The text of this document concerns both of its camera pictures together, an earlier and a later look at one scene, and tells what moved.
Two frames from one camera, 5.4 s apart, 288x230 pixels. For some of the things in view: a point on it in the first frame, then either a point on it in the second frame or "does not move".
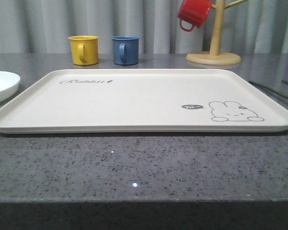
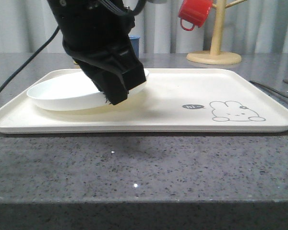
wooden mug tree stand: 214,57 does not move
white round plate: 3,85 to 71,91
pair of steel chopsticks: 285,81 does not move
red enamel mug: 194,11 does not move
